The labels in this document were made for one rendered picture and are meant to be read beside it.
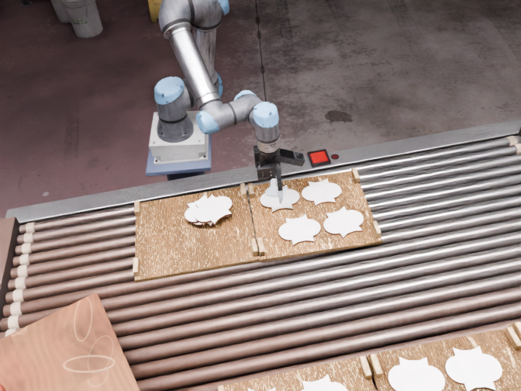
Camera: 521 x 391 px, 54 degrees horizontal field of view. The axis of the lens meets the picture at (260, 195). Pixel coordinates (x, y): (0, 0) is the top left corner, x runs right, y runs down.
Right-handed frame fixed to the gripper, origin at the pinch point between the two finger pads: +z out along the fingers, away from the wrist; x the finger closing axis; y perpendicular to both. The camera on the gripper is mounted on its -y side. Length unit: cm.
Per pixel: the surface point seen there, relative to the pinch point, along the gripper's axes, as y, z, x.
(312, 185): -12.9, 4.9, -3.6
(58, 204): 83, 7, -17
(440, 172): -61, 8, -3
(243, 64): -4, 100, -248
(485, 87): -177, 102, -171
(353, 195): -26.5, 6.1, 3.2
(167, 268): 41.0, 5.1, 23.3
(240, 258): 17.0, 5.4, 23.8
